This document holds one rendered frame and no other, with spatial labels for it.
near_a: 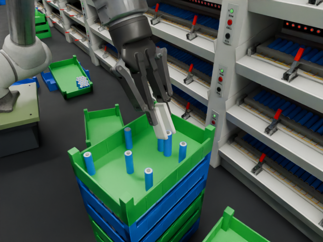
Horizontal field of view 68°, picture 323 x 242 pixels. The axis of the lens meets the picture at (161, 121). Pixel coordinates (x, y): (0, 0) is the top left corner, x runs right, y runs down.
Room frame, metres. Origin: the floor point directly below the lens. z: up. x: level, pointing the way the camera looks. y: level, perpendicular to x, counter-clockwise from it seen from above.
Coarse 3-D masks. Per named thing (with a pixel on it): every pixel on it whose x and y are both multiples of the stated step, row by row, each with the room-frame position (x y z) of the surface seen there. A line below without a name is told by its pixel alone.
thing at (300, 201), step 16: (240, 128) 0.84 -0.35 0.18; (224, 144) 0.79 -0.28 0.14; (240, 144) 0.76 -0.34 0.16; (256, 144) 0.74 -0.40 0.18; (240, 160) 0.69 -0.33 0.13; (256, 160) 0.68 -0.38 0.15; (272, 160) 0.65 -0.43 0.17; (288, 160) 0.65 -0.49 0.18; (256, 176) 0.61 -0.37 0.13; (272, 176) 0.60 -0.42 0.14; (288, 176) 0.58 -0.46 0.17; (304, 176) 0.57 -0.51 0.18; (272, 192) 0.55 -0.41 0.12; (288, 192) 0.54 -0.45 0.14; (304, 192) 0.53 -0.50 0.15; (320, 192) 0.51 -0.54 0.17; (288, 208) 0.50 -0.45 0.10; (304, 208) 0.47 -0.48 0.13; (320, 208) 0.46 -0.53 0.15; (320, 224) 0.41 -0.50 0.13
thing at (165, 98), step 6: (150, 54) 0.44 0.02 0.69; (150, 60) 0.43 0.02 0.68; (150, 66) 0.43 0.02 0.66; (156, 66) 0.44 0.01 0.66; (150, 72) 0.43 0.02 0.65; (156, 72) 0.43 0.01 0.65; (150, 78) 0.43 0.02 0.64; (156, 78) 0.43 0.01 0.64; (150, 84) 0.44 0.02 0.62; (156, 84) 0.43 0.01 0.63; (156, 90) 0.43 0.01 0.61; (162, 90) 0.42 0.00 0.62; (156, 96) 0.43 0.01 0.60; (162, 96) 0.42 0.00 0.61
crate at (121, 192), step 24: (144, 120) 0.56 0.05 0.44; (96, 144) 0.44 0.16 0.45; (120, 144) 0.49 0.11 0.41; (144, 144) 0.50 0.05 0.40; (192, 144) 0.50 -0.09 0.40; (96, 168) 0.41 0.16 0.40; (120, 168) 0.41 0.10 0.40; (144, 168) 0.41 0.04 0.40; (168, 168) 0.41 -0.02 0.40; (96, 192) 0.33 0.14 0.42; (120, 192) 0.34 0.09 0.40; (144, 192) 0.34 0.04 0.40; (120, 216) 0.27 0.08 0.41
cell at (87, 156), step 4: (88, 152) 0.40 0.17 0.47; (84, 156) 0.39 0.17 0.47; (88, 156) 0.39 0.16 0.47; (88, 160) 0.38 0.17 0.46; (92, 160) 0.39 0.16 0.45; (88, 164) 0.38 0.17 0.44; (92, 164) 0.39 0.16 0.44; (88, 168) 0.38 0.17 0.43; (92, 168) 0.39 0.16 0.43; (88, 172) 0.39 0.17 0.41; (92, 172) 0.39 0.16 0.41
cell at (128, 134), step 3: (126, 129) 0.48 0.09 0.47; (129, 129) 0.48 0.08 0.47; (126, 132) 0.47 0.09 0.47; (129, 132) 0.47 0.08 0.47; (126, 135) 0.47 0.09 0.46; (129, 135) 0.47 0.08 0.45; (126, 138) 0.47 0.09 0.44; (129, 138) 0.47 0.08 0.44; (126, 141) 0.47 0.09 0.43; (129, 141) 0.47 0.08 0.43; (126, 144) 0.47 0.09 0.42; (129, 144) 0.47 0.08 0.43; (132, 144) 0.48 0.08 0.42; (126, 147) 0.48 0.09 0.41; (129, 147) 0.47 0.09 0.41; (132, 147) 0.48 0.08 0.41
